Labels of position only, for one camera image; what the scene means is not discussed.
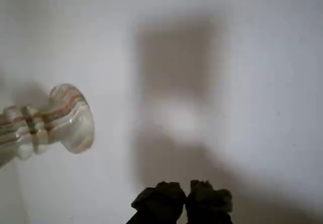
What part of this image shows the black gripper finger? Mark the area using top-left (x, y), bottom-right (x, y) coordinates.
top-left (126, 181), bottom-right (187, 224)
top-left (186, 180), bottom-right (233, 224)

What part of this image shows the marbled onyx stone vase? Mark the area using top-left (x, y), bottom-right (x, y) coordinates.
top-left (0, 83), bottom-right (95, 170)

